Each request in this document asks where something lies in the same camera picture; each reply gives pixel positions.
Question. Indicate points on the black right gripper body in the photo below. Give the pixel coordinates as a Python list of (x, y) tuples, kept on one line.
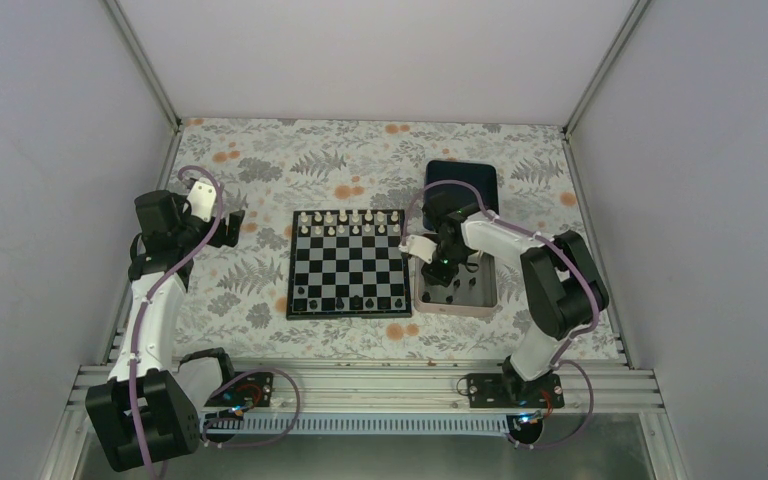
[(445, 275)]

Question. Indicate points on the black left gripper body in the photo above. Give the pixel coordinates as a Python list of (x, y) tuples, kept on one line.
[(228, 239)]

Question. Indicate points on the black chess piece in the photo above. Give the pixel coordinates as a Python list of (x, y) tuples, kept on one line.
[(356, 303)]

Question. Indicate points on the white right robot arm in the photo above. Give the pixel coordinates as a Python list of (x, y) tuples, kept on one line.
[(564, 290)]

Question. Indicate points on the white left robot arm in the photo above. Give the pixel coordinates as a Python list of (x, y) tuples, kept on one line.
[(147, 410)]

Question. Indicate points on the white chess piece row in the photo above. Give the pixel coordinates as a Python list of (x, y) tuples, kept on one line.
[(345, 223)]

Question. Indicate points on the metal tin tray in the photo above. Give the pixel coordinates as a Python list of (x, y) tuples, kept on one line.
[(472, 293)]

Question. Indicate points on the dark blue tin lid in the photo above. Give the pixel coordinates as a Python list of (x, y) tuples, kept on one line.
[(483, 177)]

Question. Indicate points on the black white chessboard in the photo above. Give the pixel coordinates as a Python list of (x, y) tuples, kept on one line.
[(336, 268)]

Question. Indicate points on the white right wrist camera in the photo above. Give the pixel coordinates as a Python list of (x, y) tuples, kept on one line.
[(420, 247)]

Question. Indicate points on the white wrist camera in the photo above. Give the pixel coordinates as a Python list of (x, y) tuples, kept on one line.
[(202, 198), (420, 247)]

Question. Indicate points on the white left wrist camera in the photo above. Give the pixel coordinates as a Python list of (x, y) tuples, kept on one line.
[(202, 198)]

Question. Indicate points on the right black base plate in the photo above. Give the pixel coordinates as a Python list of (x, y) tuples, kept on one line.
[(494, 390)]

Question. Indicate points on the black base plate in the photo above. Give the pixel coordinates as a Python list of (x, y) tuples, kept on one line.
[(494, 390), (250, 392)]

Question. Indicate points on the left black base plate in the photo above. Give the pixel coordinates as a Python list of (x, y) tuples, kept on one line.
[(250, 392)]

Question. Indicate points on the aluminium rail frame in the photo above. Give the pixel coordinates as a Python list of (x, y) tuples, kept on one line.
[(412, 386)]

